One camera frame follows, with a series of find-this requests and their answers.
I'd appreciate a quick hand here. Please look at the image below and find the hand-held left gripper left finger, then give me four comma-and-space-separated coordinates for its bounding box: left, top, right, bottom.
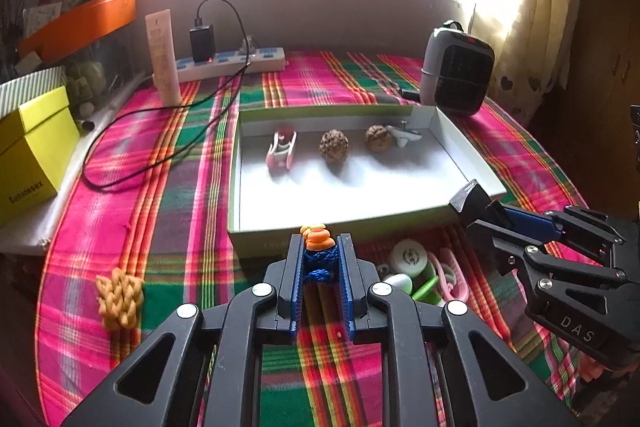
60, 232, 306, 427

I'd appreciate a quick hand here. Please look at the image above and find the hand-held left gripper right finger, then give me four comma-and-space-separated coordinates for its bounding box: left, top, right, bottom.
337, 232, 583, 427

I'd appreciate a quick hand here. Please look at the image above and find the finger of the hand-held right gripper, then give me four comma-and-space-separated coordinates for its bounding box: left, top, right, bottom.
500, 204, 626, 268
467, 219, 629, 294

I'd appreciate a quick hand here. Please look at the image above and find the blue and orange knitted toy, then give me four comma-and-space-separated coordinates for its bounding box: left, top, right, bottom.
300, 223, 337, 284

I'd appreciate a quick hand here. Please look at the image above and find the pink clip with white hook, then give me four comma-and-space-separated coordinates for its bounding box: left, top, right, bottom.
427, 248, 469, 305

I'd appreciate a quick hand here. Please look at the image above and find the small white jar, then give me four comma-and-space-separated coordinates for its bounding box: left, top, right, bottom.
391, 239, 430, 278

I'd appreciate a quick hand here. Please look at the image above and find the green and white spool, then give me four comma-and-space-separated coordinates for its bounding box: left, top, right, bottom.
382, 272, 442, 305

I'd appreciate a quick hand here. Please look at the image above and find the green and white cardboard tray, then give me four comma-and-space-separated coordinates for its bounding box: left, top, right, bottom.
227, 103, 507, 260

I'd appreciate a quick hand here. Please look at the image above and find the pink oblong case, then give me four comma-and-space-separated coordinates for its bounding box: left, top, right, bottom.
266, 127, 297, 170

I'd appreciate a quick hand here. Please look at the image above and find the brown walnut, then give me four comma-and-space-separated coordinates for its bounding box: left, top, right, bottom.
365, 124, 393, 152
320, 129, 349, 164

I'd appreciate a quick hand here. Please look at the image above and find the black round disc gadget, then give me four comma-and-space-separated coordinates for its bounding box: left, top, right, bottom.
385, 121, 423, 148

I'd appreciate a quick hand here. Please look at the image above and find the pink green plaid blanket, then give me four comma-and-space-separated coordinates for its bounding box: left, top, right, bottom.
37, 51, 606, 427

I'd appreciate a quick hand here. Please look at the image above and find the grey space heater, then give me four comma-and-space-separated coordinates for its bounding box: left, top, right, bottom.
419, 21, 496, 118

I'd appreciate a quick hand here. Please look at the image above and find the yellow braided knot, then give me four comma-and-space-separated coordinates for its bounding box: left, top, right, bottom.
96, 268, 144, 332

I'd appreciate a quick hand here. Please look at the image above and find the cream heart print curtain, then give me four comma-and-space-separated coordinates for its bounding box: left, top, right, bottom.
470, 0, 586, 122

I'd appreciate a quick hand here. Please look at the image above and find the white power strip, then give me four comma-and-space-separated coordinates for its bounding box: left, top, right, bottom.
175, 47, 287, 82

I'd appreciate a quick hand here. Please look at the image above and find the black charger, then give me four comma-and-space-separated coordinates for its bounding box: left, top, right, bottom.
189, 24, 216, 64

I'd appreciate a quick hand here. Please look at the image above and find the cream tube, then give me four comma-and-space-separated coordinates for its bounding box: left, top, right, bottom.
145, 9, 182, 106

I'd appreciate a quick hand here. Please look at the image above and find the glass tank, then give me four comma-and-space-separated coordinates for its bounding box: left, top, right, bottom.
65, 34, 138, 118

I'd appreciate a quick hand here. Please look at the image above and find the yellow box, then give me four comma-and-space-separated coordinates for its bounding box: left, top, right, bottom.
0, 86, 81, 228

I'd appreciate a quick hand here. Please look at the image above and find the green striped box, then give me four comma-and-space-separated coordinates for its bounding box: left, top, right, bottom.
0, 66, 68, 115

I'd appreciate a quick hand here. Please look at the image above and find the black charger cable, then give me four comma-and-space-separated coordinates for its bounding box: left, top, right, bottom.
82, 0, 251, 192

